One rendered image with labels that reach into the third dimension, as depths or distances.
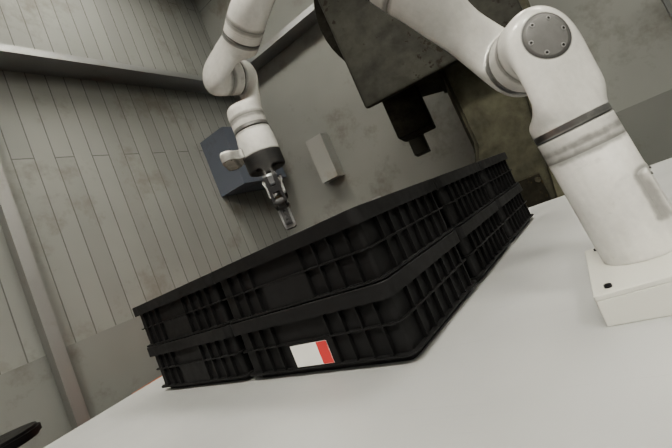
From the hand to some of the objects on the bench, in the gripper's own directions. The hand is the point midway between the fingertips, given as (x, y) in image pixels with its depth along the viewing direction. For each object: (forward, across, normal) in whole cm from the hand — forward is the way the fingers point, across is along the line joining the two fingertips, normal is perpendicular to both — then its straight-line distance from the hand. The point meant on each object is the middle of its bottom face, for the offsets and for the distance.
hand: (288, 220), depth 75 cm
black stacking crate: (+26, +24, -26) cm, 44 cm away
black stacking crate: (+26, +45, -47) cm, 70 cm away
